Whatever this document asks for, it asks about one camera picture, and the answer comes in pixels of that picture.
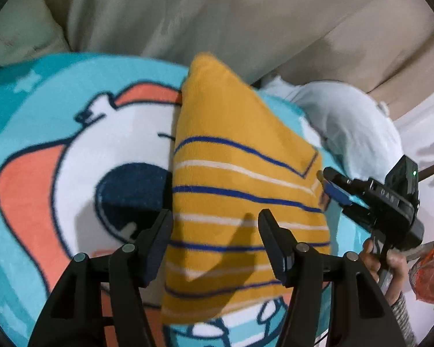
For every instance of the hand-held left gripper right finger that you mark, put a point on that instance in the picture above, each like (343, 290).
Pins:
(275, 245)

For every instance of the orange plastic bag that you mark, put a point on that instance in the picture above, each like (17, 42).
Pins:
(432, 274)

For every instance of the turquoise printed blanket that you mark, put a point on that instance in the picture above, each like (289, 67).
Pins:
(76, 159)

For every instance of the beige curtain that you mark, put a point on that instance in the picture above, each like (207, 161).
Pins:
(217, 25)

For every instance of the person's right hand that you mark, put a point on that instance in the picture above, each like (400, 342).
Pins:
(392, 274)

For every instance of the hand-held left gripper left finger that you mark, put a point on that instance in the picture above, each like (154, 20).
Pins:
(155, 245)

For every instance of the person's right forearm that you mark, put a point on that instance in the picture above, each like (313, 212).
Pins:
(405, 321)

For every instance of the yellow striped sweater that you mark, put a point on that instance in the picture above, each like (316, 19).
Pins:
(238, 188)

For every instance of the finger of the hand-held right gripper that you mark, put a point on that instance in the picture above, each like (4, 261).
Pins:
(358, 217)
(338, 184)

